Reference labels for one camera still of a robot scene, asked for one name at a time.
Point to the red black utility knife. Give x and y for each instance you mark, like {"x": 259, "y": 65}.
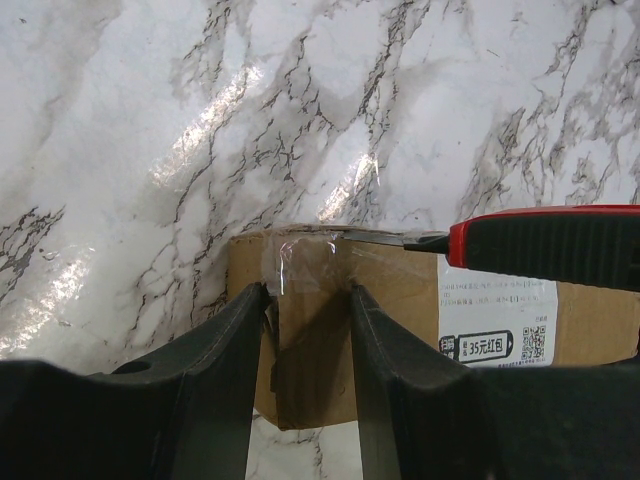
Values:
{"x": 592, "y": 245}

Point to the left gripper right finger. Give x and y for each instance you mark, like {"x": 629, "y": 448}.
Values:
{"x": 421, "y": 415}

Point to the brown cardboard express box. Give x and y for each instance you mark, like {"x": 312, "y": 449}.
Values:
{"x": 305, "y": 375}

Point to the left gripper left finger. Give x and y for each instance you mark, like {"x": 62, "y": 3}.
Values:
{"x": 183, "y": 411}

